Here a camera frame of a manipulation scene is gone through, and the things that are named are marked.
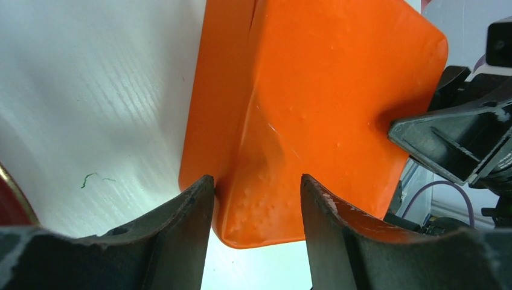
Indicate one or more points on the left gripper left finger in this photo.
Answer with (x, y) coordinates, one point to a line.
(162, 249)

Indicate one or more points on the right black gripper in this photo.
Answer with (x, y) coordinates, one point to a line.
(470, 143)

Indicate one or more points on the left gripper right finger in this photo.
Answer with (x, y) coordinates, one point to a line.
(350, 249)

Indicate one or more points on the orange box lid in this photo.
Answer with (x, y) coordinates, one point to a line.
(284, 88)

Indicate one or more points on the round dark red plate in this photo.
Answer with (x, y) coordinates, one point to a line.
(15, 207)

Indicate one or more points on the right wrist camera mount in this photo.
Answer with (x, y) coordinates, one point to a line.
(497, 57)

